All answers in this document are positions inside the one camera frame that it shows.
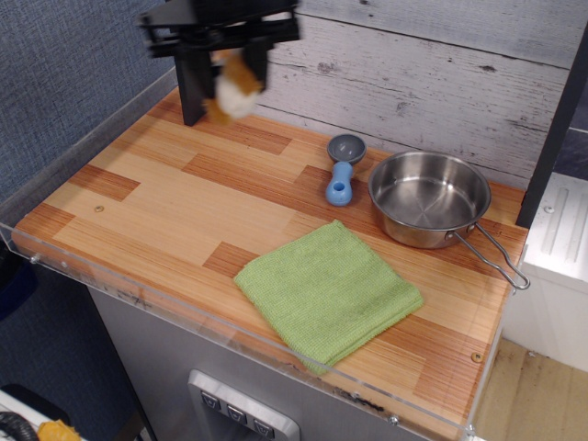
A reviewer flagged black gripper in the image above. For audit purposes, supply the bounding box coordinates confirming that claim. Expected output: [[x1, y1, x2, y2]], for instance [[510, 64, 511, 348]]
[[137, 0, 300, 108]]

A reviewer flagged white brown stuffed dog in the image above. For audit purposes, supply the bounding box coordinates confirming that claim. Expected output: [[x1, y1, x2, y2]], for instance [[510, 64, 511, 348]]
[[203, 50, 265, 125]]

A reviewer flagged green folded cloth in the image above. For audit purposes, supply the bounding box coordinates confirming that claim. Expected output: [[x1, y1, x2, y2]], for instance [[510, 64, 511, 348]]
[[234, 220, 424, 375]]

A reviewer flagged blue grey ice cream scoop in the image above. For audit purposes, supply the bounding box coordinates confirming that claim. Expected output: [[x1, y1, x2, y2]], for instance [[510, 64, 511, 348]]
[[325, 134, 367, 207]]

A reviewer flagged stainless steel pan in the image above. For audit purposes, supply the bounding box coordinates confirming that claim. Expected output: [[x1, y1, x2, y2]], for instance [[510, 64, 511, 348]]
[[367, 152, 531, 290]]

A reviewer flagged clear acrylic edge guard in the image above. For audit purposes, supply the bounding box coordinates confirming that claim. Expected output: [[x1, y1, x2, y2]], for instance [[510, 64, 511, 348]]
[[1, 73, 510, 440]]

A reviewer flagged grey metal cabinet front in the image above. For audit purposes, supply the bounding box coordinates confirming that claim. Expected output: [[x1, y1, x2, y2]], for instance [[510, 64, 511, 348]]
[[90, 289, 417, 440]]

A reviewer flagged silver dispenser panel with buttons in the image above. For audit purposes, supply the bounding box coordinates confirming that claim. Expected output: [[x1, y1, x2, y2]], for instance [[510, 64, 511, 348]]
[[187, 369, 300, 440]]

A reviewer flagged white ridged appliance top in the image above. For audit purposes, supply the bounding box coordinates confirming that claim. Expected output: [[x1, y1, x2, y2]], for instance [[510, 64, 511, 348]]
[[524, 173, 587, 282]]

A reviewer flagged black yellow object bottom left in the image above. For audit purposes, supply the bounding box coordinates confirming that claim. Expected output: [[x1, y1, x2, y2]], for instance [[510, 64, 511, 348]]
[[1, 384, 83, 440]]

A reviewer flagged black vertical post left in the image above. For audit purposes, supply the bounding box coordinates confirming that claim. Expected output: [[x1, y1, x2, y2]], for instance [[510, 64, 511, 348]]
[[175, 51, 215, 126]]

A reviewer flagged black vertical post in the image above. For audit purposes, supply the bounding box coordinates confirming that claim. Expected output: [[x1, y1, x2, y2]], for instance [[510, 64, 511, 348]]
[[175, 51, 215, 126], [515, 28, 587, 229]]

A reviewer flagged black vertical post right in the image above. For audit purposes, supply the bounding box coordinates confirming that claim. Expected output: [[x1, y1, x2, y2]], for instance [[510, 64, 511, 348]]
[[515, 28, 587, 229]]

